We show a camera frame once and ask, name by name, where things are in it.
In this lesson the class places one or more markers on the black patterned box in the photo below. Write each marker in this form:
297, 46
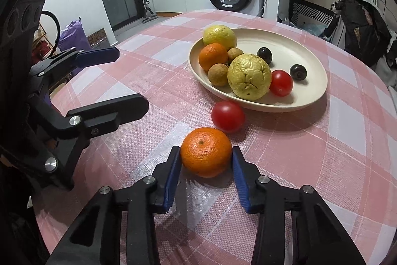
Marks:
310, 12

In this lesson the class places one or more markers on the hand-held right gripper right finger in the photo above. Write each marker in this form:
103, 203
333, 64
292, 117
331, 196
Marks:
240, 184

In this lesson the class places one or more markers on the dark purple plum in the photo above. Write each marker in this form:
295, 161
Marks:
264, 54
298, 71

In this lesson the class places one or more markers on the wrinkled yellow guava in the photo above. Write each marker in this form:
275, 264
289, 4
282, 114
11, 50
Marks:
248, 77

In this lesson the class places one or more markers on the large orange mandarin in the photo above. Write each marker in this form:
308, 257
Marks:
206, 151

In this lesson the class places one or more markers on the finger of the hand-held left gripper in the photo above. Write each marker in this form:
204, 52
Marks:
124, 106
96, 55

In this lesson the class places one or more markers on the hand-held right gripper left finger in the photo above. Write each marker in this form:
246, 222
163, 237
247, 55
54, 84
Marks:
172, 187

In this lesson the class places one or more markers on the small orange mandarin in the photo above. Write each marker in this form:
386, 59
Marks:
212, 56

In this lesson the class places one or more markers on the red tomato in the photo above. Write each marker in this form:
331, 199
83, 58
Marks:
228, 116
282, 83

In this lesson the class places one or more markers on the pile of dark clothes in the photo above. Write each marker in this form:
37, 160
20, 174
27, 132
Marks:
363, 26

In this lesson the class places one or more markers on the cream oval plate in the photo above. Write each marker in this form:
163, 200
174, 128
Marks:
310, 88

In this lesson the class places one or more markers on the red wooden crate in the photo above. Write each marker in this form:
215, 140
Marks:
40, 49

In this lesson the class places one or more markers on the pink checked tablecloth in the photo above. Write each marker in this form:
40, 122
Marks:
310, 159

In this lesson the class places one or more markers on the yellow-green citrus fruit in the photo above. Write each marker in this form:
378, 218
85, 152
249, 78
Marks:
218, 36

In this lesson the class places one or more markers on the brown longan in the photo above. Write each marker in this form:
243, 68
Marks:
235, 54
218, 75

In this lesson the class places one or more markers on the patterned cardboard box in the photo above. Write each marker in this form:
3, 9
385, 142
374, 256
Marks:
97, 37

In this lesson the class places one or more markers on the purple plastic bag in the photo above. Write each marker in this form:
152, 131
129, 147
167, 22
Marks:
74, 35

